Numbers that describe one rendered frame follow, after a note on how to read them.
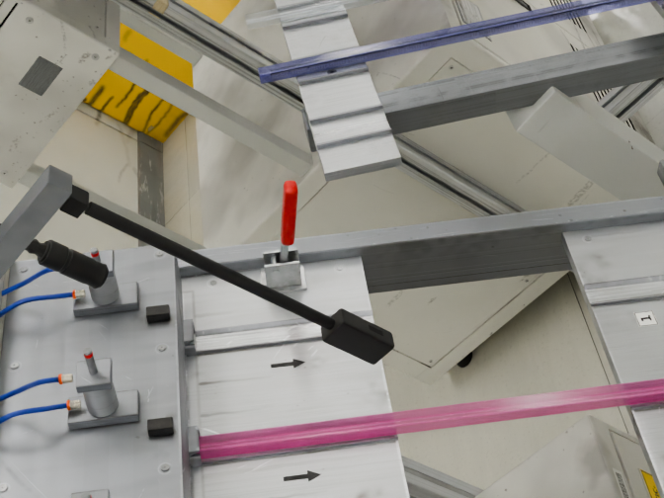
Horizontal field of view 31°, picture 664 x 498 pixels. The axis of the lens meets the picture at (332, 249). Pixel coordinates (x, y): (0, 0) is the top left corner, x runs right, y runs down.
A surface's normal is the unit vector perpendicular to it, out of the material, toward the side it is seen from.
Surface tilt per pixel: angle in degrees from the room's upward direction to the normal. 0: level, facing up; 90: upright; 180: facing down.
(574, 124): 90
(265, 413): 48
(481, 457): 0
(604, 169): 90
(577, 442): 0
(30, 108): 90
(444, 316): 90
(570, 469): 0
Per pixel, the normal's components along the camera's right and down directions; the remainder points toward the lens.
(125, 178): 0.63, -0.61
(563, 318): -0.77, -0.40
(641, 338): -0.04, -0.72
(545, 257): 0.12, 0.69
